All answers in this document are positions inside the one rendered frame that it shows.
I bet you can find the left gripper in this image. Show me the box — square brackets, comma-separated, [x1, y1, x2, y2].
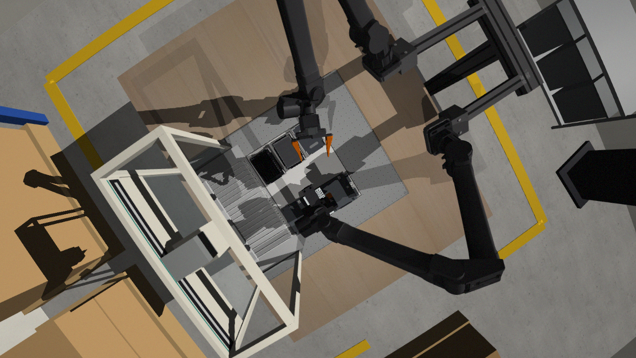
[301, 193, 338, 215]

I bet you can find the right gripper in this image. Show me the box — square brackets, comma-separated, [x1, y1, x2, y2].
[291, 129, 333, 162]

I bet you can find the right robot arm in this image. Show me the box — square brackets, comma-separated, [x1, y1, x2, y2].
[276, 0, 400, 135]

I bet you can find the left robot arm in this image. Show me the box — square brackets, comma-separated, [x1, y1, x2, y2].
[295, 120, 505, 295]

